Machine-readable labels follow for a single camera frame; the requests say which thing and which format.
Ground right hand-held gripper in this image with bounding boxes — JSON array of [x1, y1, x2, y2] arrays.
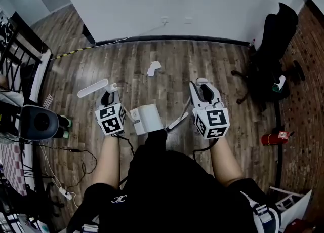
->
[[189, 77, 230, 139]]

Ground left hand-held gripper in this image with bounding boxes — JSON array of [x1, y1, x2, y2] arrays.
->
[[95, 83, 127, 136]]

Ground white paper trash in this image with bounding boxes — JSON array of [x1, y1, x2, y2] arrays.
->
[[147, 60, 163, 77]]

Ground person's left forearm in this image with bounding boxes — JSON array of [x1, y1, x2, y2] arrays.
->
[[91, 132, 121, 190]]

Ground person's right forearm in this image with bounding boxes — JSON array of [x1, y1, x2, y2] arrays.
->
[[209, 137, 245, 187]]

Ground white perforated pad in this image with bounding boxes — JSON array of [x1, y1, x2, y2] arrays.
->
[[42, 93, 55, 109]]

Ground white roll with green cap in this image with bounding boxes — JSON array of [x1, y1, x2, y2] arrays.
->
[[272, 74, 287, 93]]

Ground black padded stool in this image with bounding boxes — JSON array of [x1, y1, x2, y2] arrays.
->
[[18, 104, 60, 142]]

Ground black office chair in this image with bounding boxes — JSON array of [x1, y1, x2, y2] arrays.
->
[[230, 2, 306, 112]]

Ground red fire extinguisher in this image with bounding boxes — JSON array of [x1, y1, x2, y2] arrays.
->
[[261, 130, 295, 147]]

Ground black pole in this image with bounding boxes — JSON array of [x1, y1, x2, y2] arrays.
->
[[274, 99, 285, 191]]

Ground person's black clothing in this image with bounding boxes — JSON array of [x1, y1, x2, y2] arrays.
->
[[66, 125, 258, 233]]

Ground white power strip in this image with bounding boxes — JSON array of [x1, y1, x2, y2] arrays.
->
[[58, 187, 73, 201]]

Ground checkered cloth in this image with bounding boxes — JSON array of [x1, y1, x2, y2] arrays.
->
[[0, 140, 28, 197]]

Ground white metal rack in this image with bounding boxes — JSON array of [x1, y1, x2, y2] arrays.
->
[[268, 185, 314, 229]]

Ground white long handle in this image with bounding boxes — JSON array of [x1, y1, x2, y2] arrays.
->
[[164, 111, 189, 133]]

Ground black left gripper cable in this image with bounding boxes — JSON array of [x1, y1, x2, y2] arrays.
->
[[110, 133, 135, 156]]

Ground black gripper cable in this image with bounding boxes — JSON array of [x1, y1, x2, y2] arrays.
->
[[192, 137, 220, 162], [110, 133, 135, 156]]

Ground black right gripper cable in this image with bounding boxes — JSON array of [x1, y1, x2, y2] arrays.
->
[[192, 137, 220, 162]]

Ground yellow black striped cable cover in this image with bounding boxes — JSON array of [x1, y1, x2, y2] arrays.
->
[[49, 45, 96, 61]]

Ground white wall cable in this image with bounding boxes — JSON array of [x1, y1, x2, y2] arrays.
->
[[94, 22, 167, 48]]

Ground black floor cable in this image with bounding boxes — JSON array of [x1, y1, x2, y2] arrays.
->
[[37, 142, 98, 192]]

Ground white floor cable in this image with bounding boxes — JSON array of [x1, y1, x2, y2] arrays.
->
[[37, 140, 79, 209]]

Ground black metal frame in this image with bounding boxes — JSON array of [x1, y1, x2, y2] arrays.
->
[[0, 11, 52, 95]]

